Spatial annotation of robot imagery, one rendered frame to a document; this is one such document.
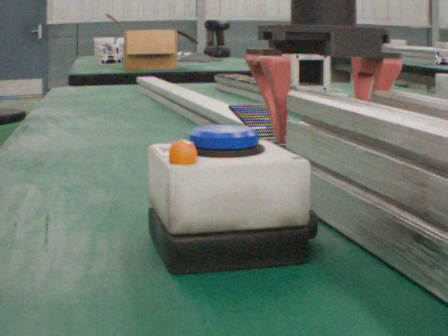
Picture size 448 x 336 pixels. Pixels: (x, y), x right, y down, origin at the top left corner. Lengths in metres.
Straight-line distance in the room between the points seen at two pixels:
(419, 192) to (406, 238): 0.03
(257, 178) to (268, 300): 0.07
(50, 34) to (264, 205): 11.13
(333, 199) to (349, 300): 0.13
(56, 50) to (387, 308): 11.19
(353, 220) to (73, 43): 11.07
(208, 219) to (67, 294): 0.09
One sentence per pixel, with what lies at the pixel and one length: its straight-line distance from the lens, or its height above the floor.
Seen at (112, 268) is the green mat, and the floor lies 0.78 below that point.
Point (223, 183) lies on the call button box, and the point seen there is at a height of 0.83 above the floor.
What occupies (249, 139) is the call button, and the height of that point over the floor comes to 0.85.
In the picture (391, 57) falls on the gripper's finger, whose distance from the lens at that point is 0.60.
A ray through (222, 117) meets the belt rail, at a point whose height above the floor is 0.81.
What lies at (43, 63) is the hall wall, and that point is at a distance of 11.46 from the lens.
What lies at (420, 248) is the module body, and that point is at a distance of 0.37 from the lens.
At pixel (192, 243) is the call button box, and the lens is 0.38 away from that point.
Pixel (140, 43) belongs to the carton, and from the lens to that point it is 2.64.
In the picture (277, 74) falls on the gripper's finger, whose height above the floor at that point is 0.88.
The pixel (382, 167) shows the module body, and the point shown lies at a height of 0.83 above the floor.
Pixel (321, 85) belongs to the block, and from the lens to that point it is 1.58.
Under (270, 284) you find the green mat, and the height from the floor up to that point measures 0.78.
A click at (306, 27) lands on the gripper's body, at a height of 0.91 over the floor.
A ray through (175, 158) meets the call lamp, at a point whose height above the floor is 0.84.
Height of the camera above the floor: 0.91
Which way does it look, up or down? 11 degrees down
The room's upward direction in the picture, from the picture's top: straight up
